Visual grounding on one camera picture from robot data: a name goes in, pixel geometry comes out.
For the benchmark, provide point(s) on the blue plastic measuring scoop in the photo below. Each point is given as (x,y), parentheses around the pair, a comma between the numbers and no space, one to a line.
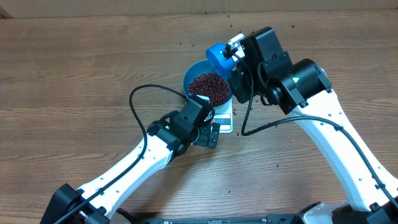
(223,67)

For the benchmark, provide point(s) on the blue metal bowl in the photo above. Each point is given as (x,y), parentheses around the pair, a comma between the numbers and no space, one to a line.
(204,66)

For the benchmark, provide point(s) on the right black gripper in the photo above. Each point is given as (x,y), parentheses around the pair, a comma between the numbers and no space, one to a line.
(238,81)

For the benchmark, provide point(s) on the white digital kitchen scale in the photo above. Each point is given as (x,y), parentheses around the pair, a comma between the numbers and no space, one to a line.
(224,117)

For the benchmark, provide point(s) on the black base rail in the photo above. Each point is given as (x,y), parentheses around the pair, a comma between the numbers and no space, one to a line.
(269,219)

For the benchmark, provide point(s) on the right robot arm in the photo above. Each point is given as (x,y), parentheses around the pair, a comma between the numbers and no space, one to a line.
(304,93)

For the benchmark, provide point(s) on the red beans in bowl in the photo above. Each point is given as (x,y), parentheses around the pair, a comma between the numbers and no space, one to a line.
(211,85)

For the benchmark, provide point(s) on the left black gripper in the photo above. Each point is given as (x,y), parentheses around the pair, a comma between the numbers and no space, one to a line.
(203,138)

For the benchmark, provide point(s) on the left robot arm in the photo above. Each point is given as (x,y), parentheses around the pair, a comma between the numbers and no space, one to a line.
(164,140)

